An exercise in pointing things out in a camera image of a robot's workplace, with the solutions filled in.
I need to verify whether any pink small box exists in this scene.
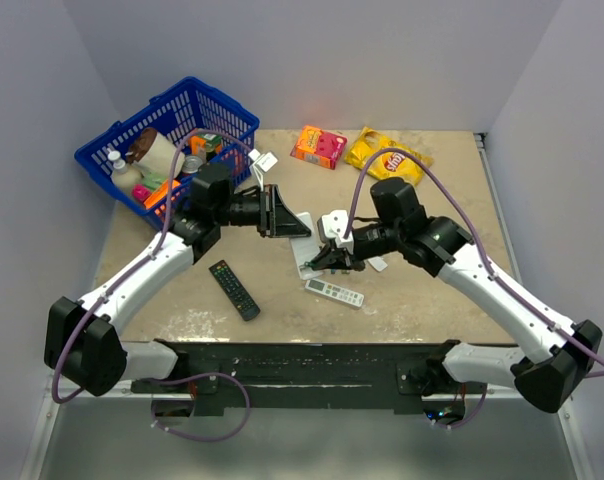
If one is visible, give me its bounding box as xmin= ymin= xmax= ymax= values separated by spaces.
xmin=131 ymin=184 xmax=152 ymax=204

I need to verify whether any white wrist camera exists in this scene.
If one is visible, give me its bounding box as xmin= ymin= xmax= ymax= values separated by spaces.
xmin=248 ymin=149 xmax=278 ymax=186
xmin=317 ymin=210 xmax=354 ymax=254

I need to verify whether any yellow Lays chips bag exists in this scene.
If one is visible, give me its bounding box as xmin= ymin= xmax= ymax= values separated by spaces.
xmin=344 ymin=127 xmax=434 ymax=186

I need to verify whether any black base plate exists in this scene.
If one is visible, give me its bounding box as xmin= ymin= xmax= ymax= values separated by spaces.
xmin=132 ymin=342 xmax=462 ymax=416

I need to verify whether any light green packet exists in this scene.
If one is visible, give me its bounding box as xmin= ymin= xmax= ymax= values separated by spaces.
xmin=141 ymin=172 xmax=167 ymax=191

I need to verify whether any white battery cover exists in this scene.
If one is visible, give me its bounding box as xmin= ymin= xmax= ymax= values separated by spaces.
xmin=368 ymin=257 xmax=388 ymax=272

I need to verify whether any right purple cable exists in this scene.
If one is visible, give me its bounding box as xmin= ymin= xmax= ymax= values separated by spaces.
xmin=344 ymin=148 xmax=604 ymax=379

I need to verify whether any cream cylindrical container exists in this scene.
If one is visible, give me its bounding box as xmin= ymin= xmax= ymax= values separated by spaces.
xmin=124 ymin=127 xmax=176 ymax=178

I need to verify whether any small white remote control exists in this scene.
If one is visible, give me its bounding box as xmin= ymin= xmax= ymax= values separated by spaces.
xmin=290 ymin=212 xmax=323 ymax=281

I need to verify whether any orange box in basket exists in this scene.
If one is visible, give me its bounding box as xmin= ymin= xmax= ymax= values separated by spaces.
xmin=143 ymin=180 xmax=180 ymax=209

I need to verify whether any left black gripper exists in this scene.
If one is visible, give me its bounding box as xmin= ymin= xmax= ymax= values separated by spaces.
xmin=214 ymin=184 xmax=311 ymax=238

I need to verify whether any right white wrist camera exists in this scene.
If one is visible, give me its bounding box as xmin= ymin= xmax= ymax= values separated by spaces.
xmin=317 ymin=210 xmax=354 ymax=254

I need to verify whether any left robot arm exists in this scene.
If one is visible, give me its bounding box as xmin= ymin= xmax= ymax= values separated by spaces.
xmin=44 ymin=163 xmax=311 ymax=396

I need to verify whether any blue plastic shopping basket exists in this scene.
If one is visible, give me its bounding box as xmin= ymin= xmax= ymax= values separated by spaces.
xmin=74 ymin=77 xmax=259 ymax=230

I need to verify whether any orange green juice carton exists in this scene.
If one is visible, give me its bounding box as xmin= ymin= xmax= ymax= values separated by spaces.
xmin=188 ymin=133 xmax=223 ymax=161

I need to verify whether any metal tin can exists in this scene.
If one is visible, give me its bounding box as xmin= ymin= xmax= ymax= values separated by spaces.
xmin=181 ymin=155 xmax=206 ymax=176

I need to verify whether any orange pink snack box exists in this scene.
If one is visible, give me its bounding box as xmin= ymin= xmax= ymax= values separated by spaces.
xmin=290 ymin=125 xmax=347 ymax=170

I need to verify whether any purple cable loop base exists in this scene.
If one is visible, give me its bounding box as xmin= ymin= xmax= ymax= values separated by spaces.
xmin=150 ymin=373 xmax=253 ymax=444

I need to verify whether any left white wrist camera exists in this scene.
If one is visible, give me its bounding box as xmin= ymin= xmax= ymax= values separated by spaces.
xmin=248 ymin=149 xmax=278 ymax=186

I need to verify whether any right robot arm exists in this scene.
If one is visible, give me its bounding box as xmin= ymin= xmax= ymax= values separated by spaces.
xmin=309 ymin=178 xmax=602 ymax=413

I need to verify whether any long white remote control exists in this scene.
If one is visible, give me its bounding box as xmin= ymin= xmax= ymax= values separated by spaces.
xmin=305 ymin=278 xmax=364 ymax=308

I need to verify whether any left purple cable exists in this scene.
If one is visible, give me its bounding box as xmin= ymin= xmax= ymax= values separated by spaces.
xmin=50 ymin=129 xmax=256 ymax=405

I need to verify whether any black TV remote control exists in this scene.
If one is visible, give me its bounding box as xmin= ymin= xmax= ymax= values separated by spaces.
xmin=209 ymin=260 xmax=261 ymax=322

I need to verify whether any white bottle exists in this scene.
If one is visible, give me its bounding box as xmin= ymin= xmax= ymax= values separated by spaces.
xmin=107 ymin=150 xmax=142 ymax=200

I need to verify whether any purple cable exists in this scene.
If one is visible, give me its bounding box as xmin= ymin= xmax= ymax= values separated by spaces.
xmin=344 ymin=148 xmax=604 ymax=379
xmin=50 ymin=129 xmax=256 ymax=405

